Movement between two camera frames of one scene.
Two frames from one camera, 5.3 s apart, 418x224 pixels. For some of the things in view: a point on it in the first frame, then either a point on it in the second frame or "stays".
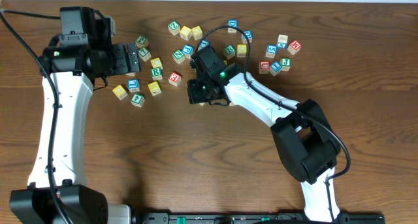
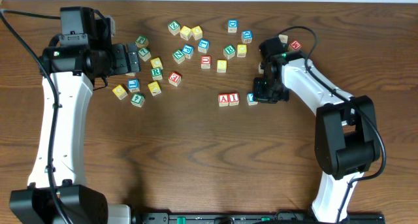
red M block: (294, 47) stays
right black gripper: (194, 96) to (260, 96)
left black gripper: (121, 66) stays
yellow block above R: (156, 63) stays
